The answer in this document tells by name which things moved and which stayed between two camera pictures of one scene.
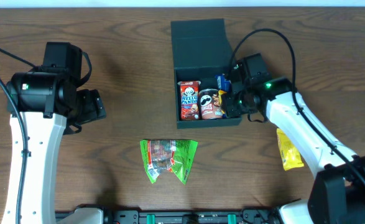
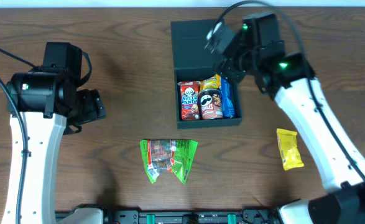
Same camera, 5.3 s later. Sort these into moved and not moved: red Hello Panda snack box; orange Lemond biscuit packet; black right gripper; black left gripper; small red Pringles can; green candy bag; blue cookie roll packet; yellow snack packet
Moved: orange Lemond biscuit packet; blue cookie roll packet; black right gripper
Not moved: small red Pringles can; red Hello Panda snack box; black left gripper; yellow snack packet; green candy bag
